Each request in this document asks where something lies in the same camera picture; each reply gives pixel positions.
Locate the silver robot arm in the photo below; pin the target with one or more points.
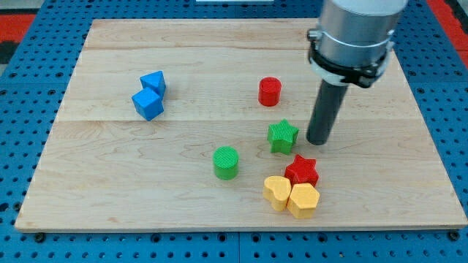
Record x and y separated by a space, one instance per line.
351 42

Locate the green cylinder block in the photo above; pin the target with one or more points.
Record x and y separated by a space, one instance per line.
225 161

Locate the green star block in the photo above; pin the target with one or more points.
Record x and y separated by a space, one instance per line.
282 136

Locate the red cylinder block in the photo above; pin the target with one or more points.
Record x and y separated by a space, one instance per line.
269 91

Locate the wooden board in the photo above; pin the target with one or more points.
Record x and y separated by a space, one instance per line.
105 168

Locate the yellow heart block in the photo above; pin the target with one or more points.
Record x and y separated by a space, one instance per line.
276 189

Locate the red star block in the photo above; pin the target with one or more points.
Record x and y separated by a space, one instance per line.
302 170

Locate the blue cube block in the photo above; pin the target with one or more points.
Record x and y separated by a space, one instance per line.
148 103

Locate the blue triangular block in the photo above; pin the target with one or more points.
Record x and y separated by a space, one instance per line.
155 81

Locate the yellow hexagon block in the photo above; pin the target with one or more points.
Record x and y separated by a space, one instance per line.
303 200

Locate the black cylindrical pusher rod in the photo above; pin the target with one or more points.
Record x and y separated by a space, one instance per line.
326 109

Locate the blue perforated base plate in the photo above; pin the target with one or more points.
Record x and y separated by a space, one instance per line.
431 48

